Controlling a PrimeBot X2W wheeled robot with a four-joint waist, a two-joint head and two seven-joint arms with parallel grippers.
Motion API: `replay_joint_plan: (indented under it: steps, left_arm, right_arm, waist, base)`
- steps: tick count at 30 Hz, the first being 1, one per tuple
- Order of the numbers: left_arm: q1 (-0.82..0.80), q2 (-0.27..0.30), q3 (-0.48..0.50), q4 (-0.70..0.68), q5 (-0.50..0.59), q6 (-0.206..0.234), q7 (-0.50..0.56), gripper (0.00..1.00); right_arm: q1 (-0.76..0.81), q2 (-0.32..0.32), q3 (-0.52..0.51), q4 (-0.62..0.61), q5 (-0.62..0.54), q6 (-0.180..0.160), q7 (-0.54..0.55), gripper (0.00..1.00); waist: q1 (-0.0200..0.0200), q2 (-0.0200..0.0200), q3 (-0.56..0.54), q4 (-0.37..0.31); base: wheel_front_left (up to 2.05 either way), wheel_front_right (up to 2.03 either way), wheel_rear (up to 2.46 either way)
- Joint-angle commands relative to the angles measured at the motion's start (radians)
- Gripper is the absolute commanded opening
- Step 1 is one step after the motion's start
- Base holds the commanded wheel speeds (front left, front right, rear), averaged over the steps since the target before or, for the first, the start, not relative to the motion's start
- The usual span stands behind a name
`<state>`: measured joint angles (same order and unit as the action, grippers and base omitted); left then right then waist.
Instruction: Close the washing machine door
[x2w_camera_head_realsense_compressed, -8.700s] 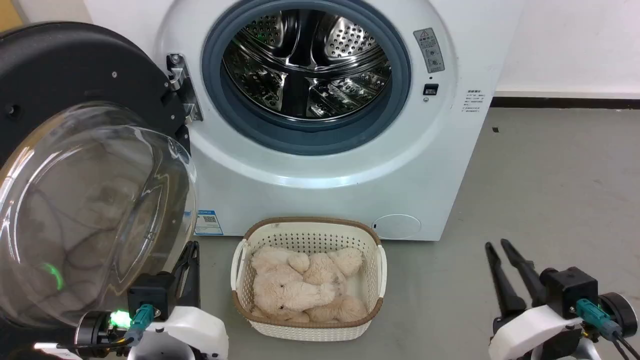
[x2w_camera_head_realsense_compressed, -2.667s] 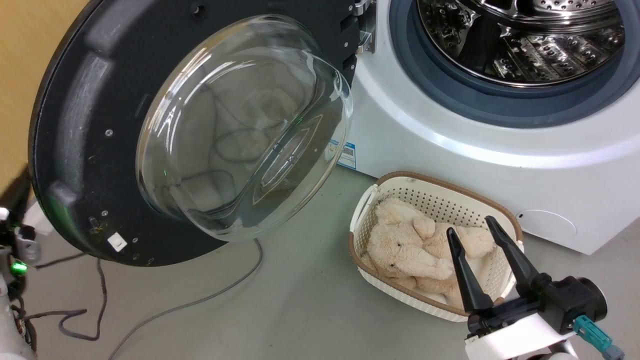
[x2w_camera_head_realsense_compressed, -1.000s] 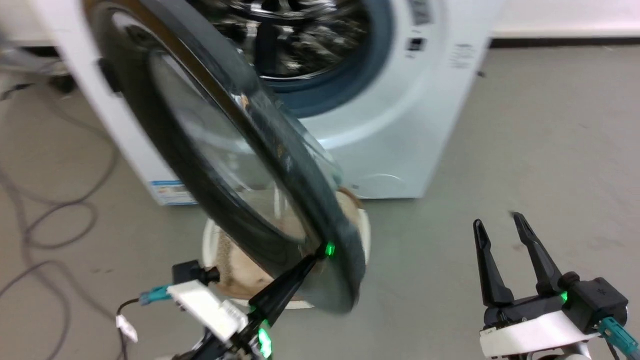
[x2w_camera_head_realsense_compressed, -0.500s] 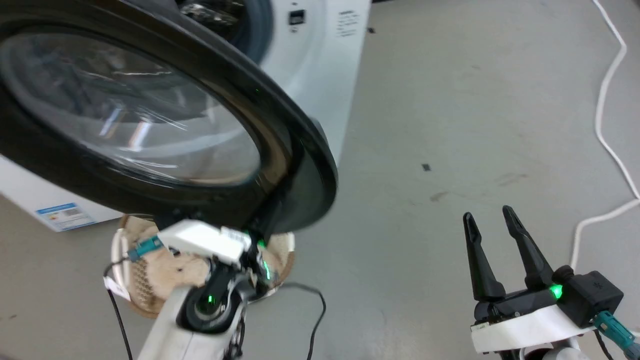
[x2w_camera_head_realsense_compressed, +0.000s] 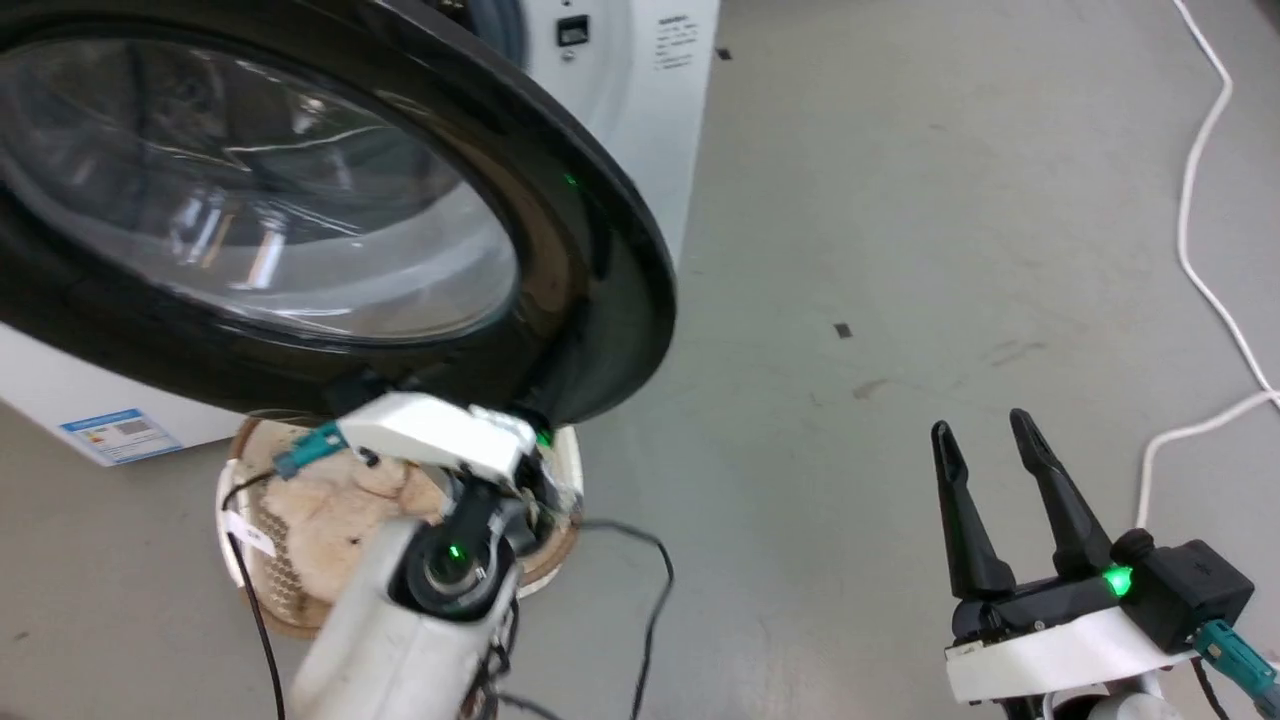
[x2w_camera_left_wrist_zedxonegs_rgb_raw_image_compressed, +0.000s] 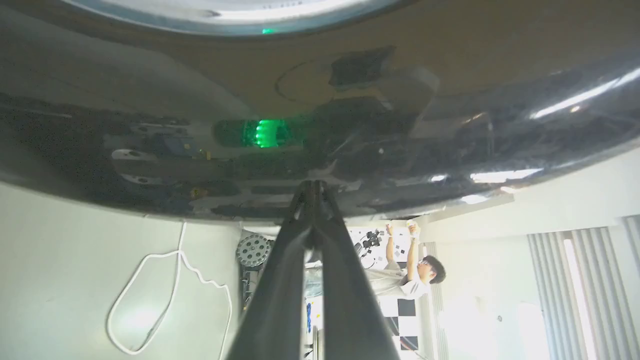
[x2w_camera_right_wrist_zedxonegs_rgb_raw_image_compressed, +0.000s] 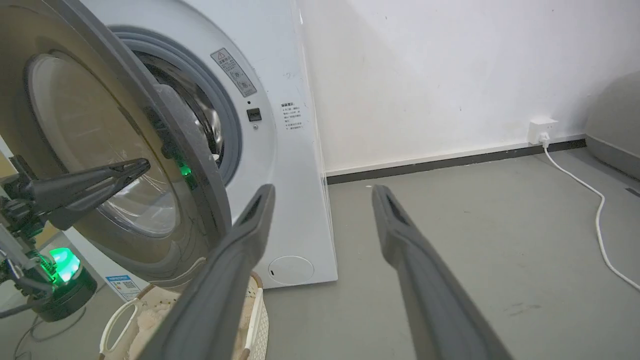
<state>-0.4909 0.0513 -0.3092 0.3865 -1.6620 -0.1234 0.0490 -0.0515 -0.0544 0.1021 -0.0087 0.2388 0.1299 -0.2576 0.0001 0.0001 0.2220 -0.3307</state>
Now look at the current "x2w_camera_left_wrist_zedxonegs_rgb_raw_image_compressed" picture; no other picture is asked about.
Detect white cable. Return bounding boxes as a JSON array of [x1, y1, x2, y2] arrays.
[[106, 221, 234, 360]]

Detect glossy black robot body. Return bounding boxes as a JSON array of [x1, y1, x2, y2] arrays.
[[0, 0, 640, 224]]

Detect black and white checkerboard panel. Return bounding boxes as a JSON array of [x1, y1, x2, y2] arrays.
[[347, 226, 432, 360]]

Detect grey vertical blinds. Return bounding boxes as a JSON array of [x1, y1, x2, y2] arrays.
[[526, 214, 640, 360]]

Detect black camera on stand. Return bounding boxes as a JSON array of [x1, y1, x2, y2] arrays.
[[354, 229, 384, 261]]

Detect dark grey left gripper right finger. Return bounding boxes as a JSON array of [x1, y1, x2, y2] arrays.
[[314, 180, 401, 360]]

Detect person in white shirt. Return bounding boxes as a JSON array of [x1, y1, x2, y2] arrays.
[[370, 220, 447, 301]]

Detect round perforated metal disc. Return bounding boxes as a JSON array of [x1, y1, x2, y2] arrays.
[[236, 234, 273, 268]]

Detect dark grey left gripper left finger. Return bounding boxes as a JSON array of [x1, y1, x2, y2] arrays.
[[227, 180, 318, 360]]

